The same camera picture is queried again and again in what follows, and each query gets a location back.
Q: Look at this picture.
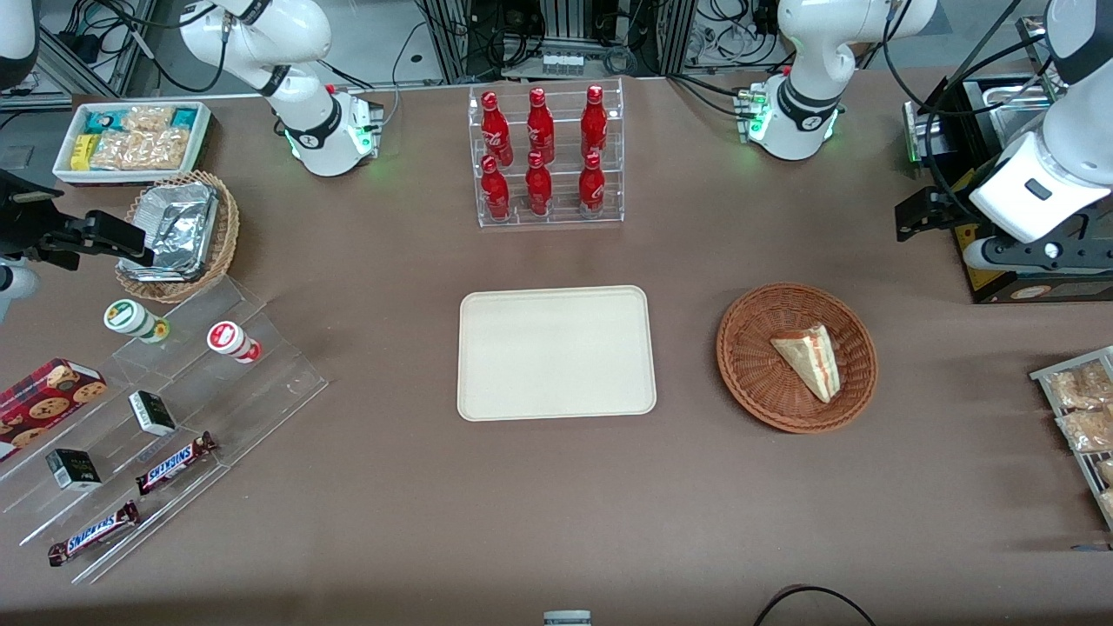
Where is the brown round wicker basket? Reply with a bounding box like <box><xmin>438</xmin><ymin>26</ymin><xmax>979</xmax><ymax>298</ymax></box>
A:
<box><xmin>716</xmin><ymin>282</ymin><xmax>879</xmax><ymax>435</ymax></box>

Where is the silver box green light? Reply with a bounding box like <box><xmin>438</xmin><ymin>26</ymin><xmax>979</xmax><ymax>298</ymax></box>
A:
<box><xmin>902</xmin><ymin>99</ymin><xmax>945</xmax><ymax>167</ymax></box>

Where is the clear acrylic stepped display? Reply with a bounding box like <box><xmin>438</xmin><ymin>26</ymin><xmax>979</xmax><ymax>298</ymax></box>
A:
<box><xmin>0</xmin><ymin>276</ymin><xmax>330</xmax><ymax>586</ymax></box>

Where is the grey wire rack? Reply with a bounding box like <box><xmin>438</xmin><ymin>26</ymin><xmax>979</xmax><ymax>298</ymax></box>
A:
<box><xmin>1030</xmin><ymin>345</ymin><xmax>1113</xmax><ymax>532</ymax></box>

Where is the small black box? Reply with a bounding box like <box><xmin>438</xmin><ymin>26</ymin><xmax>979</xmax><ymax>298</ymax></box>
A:
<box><xmin>44</xmin><ymin>448</ymin><xmax>103</xmax><ymax>493</ymax></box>
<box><xmin>128</xmin><ymin>390</ymin><xmax>178</xmax><ymax>437</ymax></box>

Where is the cream plastic tray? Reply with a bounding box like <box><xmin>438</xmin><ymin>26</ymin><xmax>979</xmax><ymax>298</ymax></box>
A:
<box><xmin>457</xmin><ymin>285</ymin><xmax>658</xmax><ymax>423</ymax></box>

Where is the light wicker basket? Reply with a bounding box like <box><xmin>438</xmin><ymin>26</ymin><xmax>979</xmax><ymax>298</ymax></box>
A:
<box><xmin>115</xmin><ymin>170</ymin><xmax>241</xmax><ymax>304</ymax></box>

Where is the Snickers bar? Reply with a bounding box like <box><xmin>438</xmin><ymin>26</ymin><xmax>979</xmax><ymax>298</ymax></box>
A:
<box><xmin>47</xmin><ymin>500</ymin><xmax>141</xmax><ymax>568</ymax></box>
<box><xmin>135</xmin><ymin>431</ymin><xmax>219</xmax><ymax>497</ymax></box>

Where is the clear acrylic bottle rack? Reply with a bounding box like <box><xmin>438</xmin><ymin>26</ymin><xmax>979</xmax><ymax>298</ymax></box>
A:
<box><xmin>467</xmin><ymin>77</ymin><xmax>626</xmax><ymax>230</ymax></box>

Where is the black food warmer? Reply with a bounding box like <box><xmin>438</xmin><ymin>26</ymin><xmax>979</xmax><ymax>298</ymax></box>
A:
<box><xmin>903</xmin><ymin>73</ymin><xmax>1113</xmax><ymax>306</ymax></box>

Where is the clear bag of snacks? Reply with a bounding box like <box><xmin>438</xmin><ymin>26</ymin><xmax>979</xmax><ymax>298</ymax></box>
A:
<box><xmin>1047</xmin><ymin>360</ymin><xmax>1113</xmax><ymax>410</ymax></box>
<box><xmin>1056</xmin><ymin>408</ymin><xmax>1113</xmax><ymax>454</ymax></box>

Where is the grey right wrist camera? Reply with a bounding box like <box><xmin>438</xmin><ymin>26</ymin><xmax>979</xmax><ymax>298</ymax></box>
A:
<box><xmin>0</xmin><ymin>263</ymin><xmax>41</xmax><ymax>325</ymax></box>

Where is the red cookie box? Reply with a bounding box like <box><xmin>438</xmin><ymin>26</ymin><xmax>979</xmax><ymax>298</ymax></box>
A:
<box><xmin>0</xmin><ymin>357</ymin><xmax>109</xmax><ymax>463</ymax></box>

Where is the triangular sandwich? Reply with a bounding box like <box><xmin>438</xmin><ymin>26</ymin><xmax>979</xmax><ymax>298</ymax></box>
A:
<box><xmin>770</xmin><ymin>323</ymin><xmax>843</xmax><ymax>405</ymax></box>

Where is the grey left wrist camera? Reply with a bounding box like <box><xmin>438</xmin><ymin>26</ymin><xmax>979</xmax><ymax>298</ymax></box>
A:
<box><xmin>961</xmin><ymin>231</ymin><xmax>1113</xmax><ymax>276</ymax></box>

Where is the aluminium frame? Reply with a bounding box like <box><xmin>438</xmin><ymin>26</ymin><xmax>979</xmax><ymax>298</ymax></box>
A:
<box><xmin>417</xmin><ymin>0</ymin><xmax>707</xmax><ymax>84</ymax></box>

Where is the clear bag of crackers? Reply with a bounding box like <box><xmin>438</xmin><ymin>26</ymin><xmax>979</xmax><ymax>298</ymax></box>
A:
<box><xmin>90</xmin><ymin>105</ymin><xmax>190</xmax><ymax>171</ymax></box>

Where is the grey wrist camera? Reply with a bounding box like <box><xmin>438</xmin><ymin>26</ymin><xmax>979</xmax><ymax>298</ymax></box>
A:
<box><xmin>0</xmin><ymin>263</ymin><xmax>41</xmax><ymax>325</ymax></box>
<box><xmin>961</xmin><ymin>231</ymin><xmax>1113</xmax><ymax>276</ymax></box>

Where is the aluminium foil tray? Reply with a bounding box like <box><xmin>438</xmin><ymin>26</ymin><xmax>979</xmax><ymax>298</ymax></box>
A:
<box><xmin>121</xmin><ymin>180</ymin><xmax>220</xmax><ymax>282</ymax></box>

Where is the red cola bottle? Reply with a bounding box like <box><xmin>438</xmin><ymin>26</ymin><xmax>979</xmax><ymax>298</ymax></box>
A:
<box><xmin>526</xmin><ymin>87</ymin><xmax>556</xmax><ymax>165</ymax></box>
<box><xmin>524</xmin><ymin>150</ymin><xmax>554</xmax><ymax>217</ymax></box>
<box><xmin>577</xmin><ymin>151</ymin><xmax>607</xmax><ymax>215</ymax></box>
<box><xmin>480</xmin><ymin>155</ymin><xmax>511</xmax><ymax>221</ymax></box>
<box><xmin>480</xmin><ymin>90</ymin><xmax>513</xmax><ymax>167</ymax></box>
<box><xmin>580</xmin><ymin>84</ymin><xmax>609</xmax><ymax>163</ymax></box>

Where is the green lid white cup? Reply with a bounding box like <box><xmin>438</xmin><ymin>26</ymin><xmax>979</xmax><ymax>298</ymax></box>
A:
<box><xmin>103</xmin><ymin>298</ymin><xmax>171</xmax><ymax>344</ymax></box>

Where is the black cable loop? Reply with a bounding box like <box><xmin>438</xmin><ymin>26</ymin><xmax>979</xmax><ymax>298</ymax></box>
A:
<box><xmin>751</xmin><ymin>584</ymin><xmax>878</xmax><ymax>626</ymax></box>

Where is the steel warmer pan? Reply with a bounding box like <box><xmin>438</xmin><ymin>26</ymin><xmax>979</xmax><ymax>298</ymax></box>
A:
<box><xmin>963</xmin><ymin>77</ymin><xmax>1059</xmax><ymax>150</ymax></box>

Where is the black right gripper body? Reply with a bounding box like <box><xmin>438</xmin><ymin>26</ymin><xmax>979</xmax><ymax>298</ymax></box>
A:
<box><xmin>0</xmin><ymin>169</ymin><xmax>84</xmax><ymax>263</ymax></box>

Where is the white snack bin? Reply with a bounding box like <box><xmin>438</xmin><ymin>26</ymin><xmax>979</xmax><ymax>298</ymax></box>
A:
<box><xmin>51</xmin><ymin>101</ymin><xmax>213</xmax><ymax>186</ymax></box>

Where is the red lid white cup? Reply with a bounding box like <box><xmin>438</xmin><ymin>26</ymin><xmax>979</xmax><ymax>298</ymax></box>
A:
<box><xmin>206</xmin><ymin>320</ymin><xmax>263</xmax><ymax>364</ymax></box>

